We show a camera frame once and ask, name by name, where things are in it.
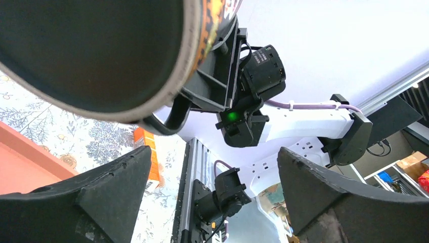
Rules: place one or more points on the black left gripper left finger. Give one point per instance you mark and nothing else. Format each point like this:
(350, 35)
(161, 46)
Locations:
(99, 205)

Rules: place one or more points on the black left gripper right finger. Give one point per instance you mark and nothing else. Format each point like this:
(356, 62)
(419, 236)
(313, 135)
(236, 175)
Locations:
(325, 206)

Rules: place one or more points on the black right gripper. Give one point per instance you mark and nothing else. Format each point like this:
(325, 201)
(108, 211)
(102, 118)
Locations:
(212, 86)

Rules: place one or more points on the black mug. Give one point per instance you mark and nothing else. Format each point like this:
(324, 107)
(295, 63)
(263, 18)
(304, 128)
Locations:
(120, 61)

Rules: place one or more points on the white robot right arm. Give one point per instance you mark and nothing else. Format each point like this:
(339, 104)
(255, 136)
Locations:
(232, 106)

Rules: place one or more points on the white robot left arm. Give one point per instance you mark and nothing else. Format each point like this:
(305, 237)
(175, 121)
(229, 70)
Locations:
(221, 198)

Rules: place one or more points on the floral tablecloth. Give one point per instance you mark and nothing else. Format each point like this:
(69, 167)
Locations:
(85, 144)

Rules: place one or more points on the metal storage shelf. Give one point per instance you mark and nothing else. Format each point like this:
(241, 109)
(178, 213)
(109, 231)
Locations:
(393, 178)

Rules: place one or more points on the pink rectangular tray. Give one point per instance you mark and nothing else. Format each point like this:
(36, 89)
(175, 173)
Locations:
(26, 166)

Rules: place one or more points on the red patterned bag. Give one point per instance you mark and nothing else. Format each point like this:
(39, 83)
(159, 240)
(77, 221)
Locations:
(423, 181)

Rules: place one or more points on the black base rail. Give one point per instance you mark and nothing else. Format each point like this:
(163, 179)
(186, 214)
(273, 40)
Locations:
(184, 191)

